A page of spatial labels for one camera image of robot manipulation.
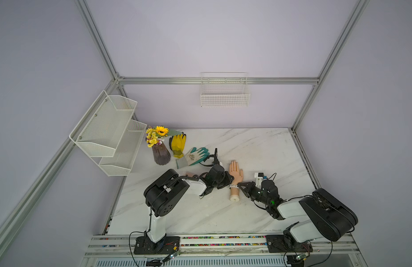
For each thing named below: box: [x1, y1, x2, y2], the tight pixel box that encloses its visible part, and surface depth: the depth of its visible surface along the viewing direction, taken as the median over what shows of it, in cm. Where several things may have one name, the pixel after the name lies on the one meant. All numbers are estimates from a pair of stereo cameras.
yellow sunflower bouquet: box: [145, 125, 183, 148], surface depth 86 cm
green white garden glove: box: [175, 147, 210, 170], surface depth 106 cm
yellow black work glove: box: [169, 131, 187, 159], surface depth 113 cm
